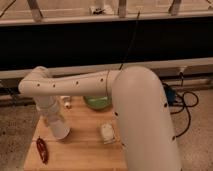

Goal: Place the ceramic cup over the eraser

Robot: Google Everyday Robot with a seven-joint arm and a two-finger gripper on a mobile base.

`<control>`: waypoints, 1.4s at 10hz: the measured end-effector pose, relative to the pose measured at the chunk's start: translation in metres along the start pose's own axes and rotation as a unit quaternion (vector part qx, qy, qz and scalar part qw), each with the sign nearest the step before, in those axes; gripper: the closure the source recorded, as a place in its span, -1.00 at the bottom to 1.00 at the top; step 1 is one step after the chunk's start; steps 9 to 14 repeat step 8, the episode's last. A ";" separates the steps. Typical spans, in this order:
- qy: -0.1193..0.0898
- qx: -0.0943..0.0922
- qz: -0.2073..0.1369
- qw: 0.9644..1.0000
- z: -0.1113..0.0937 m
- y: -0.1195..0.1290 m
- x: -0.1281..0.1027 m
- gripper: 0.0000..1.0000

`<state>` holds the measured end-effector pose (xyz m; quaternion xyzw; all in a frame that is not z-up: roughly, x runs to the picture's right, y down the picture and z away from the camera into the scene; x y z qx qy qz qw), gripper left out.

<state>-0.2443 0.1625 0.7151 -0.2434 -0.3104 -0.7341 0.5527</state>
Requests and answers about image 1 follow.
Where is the white ceramic cup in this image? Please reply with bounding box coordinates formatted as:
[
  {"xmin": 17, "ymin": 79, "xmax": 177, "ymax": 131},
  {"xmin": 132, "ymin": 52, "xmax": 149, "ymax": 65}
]
[{"xmin": 100, "ymin": 123, "xmax": 115, "ymax": 144}]

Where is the green ceramic bowl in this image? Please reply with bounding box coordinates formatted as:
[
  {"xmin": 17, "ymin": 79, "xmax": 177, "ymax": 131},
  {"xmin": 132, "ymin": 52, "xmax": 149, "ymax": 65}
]
[{"xmin": 83, "ymin": 96, "xmax": 111, "ymax": 110}]

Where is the black hanging cable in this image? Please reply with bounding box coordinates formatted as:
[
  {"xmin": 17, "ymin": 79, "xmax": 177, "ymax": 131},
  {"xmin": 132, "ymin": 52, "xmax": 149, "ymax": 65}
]
[{"xmin": 118, "ymin": 10, "xmax": 141, "ymax": 71}]

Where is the blue power box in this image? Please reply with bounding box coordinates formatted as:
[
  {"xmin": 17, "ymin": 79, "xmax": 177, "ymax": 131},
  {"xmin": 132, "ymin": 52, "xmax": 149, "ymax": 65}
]
[{"xmin": 165, "ymin": 88, "xmax": 175, "ymax": 105}]

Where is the black cable on floor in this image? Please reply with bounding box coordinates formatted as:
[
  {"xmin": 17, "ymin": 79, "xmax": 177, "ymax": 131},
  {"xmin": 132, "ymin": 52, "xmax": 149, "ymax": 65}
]
[{"xmin": 162, "ymin": 73, "xmax": 200, "ymax": 138}]

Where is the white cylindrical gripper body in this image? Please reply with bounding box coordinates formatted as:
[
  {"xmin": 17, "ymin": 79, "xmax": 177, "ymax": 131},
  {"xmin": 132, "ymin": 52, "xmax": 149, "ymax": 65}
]
[{"xmin": 35, "ymin": 96, "xmax": 70, "ymax": 140}]

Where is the dark red chili pepper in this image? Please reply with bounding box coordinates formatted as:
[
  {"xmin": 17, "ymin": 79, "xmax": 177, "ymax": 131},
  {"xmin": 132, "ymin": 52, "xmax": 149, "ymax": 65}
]
[{"xmin": 36, "ymin": 138, "xmax": 49, "ymax": 164}]

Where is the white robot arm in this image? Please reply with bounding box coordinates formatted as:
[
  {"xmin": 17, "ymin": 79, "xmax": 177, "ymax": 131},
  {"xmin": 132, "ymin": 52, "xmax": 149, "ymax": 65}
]
[{"xmin": 18, "ymin": 66, "xmax": 183, "ymax": 171}]

